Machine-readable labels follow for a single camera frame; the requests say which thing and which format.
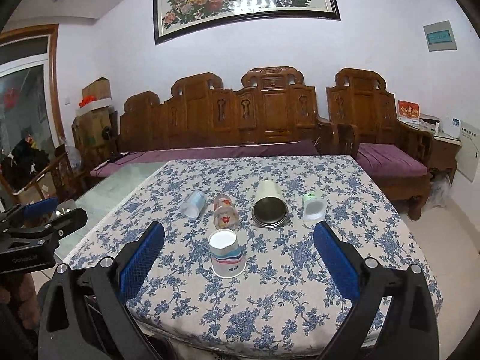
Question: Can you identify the wall electrical panel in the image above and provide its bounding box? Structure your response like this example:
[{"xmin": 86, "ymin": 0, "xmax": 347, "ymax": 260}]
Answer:
[{"xmin": 423, "ymin": 20, "xmax": 458, "ymax": 52}]

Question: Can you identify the carved wooden armchair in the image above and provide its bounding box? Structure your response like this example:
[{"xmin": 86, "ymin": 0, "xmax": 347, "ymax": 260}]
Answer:
[{"xmin": 325, "ymin": 68, "xmax": 436, "ymax": 221}]

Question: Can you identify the small cardboard box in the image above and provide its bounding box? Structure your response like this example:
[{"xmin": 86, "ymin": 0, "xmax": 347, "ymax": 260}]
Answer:
[{"xmin": 81, "ymin": 77, "xmax": 113, "ymax": 100}]

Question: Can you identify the red desk calendar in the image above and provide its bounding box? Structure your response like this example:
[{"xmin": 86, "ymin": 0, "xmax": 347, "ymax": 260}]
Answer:
[{"xmin": 397, "ymin": 100, "xmax": 421, "ymax": 125}]

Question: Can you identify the striped paper cup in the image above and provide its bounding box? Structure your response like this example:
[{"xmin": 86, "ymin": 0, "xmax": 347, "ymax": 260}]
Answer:
[{"xmin": 208, "ymin": 229, "xmax": 247, "ymax": 279}]

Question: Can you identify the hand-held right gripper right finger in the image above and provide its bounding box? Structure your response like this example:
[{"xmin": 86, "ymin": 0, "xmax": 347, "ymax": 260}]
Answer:
[{"xmin": 313, "ymin": 222, "xmax": 440, "ymax": 360}]

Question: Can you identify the wooden door frame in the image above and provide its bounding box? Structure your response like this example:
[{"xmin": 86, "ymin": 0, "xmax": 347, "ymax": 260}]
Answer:
[{"xmin": 0, "ymin": 24, "xmax": 67, "ymax": 148}]

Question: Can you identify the wooden side cabinet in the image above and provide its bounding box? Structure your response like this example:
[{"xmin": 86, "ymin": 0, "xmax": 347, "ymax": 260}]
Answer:
[{"xmin": 427, "ymin": 127, "xmax": 462, "ymax": 185}]

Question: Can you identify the pile of dark clothes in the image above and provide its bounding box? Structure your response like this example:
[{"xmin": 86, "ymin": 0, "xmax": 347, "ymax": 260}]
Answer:
[{"xmin": 0, "ymin": 135, "xmax": 51, "ymax": 196}]

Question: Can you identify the cream steel tumbler cup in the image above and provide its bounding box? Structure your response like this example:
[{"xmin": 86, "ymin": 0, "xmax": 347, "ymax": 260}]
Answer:
[{"xmin": 251, "ymin": 179, "xmax": 289, "ymax": 229}]

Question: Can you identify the purple armchair cushion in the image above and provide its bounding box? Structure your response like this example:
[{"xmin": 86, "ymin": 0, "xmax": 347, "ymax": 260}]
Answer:
[{"xmin": 356, "ymin": 143, "xmax": 429, "ymax": 187}]

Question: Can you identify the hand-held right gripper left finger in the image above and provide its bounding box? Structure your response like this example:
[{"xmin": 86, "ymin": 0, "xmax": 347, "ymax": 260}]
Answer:
[{"xmin": 37, "ymin": 221, "xmax": 166, "ymax": 360}]

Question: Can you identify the carved wooden sofa bench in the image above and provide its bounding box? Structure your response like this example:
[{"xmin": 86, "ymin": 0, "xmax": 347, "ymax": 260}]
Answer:
[{"xmin": 118, "ymin": 66, "xmax": 340, "ymax": 158}]

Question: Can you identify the red flower glass cup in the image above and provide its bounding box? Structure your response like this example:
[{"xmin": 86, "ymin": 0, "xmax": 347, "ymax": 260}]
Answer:
[{"xmin": 212, "ymin": 194, "xmax": 241, "ymax": 232}]

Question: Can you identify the large cardboard box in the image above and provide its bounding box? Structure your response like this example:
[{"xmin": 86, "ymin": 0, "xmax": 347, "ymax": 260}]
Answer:
[{"xmin": 71, "ymin": 107, "xmax": 118, "ymax": 151}]

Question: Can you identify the white wall board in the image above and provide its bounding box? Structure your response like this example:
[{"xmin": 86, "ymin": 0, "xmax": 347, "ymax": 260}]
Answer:
[{"xmin": 455, "ymin": 120, "xmax": 480, "ymax": 185}]

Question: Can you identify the blue floral tablecloth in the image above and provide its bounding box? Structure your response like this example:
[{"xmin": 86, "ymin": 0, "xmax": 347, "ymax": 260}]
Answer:
[{"xmin": 62, "ymin": 155, "xmax": 444, "ymax": 359}]

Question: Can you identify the clear plastic bag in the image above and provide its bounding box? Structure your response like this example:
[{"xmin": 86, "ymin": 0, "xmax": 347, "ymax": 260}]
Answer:
[{"xmin": 427, "ymin": 174, "xmax": 452, "ymax": 211}]

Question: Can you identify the framed flower painting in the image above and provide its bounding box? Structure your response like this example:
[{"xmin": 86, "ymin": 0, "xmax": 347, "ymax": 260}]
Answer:
[{"xmin": 153, "ymin": 0, "xmax": 342, "ymax": 46}]

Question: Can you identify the small white green cup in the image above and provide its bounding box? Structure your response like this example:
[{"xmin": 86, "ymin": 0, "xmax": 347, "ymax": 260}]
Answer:
[{"xmin": 302, "ymin": 193, "xmax": 326, "ymax": 222}]

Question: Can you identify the glass top table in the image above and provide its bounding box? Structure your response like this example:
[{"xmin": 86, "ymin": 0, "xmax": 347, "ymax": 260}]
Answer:
[{"xmin": 54, "ymin": 161, "xmax": 170, "ymax": 259}]

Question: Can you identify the small black fan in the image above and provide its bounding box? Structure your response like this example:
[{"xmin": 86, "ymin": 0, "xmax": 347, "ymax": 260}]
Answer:
[{"xmin": 101, "ymin": 127, "xmax": 125, "ymax": 163}]

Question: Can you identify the white appliance box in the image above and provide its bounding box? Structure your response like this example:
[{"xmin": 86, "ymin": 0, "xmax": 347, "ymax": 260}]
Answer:
[{"xmin": 443, "ymin": 117, "xmax": 463, "ymax": 140}]

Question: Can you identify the person's left forearm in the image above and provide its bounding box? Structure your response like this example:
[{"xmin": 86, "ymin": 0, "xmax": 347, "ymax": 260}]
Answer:
[{"xmin": 0, "ymin": 273, "xmax": 39, "ymax": 310}]

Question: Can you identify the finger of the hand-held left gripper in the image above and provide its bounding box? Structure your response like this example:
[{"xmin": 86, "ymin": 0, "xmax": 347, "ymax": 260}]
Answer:
[
  {"xmin": 0, "ymin": 196, "xmax": 60, "ymax": 234},
  {"xmin": 35, "ymin": 207, "xmax": 88, "ymax": 246}
]

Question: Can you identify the purple sofa cushion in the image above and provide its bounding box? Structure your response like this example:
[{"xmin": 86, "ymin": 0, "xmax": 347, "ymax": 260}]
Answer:
[{"xmin": 90, "ymin": 139, "xmax": 320, "ymax": 179}]

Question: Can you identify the wooden side chair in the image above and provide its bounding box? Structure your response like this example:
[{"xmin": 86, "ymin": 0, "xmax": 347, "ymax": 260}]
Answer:
[{"xmin": 48, "ymin": 144, "xmax": 91, "ymax": 204}]

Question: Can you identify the clear plastic cup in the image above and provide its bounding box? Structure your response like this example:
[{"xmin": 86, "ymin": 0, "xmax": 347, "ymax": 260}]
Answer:
[{"xmin": 180, "ymin": 190, "xmax": 207, "ymax": 220}]

